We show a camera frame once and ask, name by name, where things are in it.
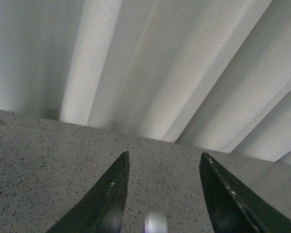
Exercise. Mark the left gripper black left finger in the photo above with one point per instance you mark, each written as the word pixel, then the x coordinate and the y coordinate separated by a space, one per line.
pixel 102 208

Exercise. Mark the white pleated curtain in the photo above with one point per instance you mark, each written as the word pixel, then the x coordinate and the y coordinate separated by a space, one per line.
pixel 214 74

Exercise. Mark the purple highlighter pen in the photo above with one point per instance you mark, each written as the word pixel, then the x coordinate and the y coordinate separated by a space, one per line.
pixel 155 223

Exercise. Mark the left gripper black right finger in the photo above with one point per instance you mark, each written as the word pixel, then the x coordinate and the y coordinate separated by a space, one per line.
pixel 235 208

